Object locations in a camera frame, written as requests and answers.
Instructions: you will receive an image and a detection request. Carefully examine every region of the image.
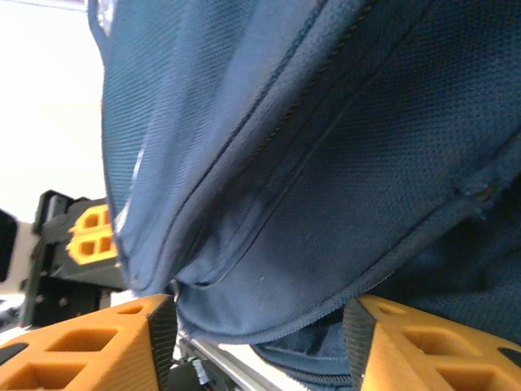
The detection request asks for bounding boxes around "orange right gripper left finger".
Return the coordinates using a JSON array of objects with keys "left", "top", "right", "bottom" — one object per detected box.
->
[{"left": 0, "top": 292, "right": 179, "bottom": 391}]

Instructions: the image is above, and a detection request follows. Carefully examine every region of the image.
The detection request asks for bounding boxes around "navy blue student backpack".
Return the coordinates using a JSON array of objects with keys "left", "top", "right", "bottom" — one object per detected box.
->
[{"left": 87, "top": 0, "right": 521, "bottom": 386}]

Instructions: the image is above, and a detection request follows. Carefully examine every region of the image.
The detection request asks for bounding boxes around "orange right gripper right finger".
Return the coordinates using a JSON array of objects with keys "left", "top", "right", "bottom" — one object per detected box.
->
[{"left": 341, "top": 294, "right": 521, "bottom": 391}]

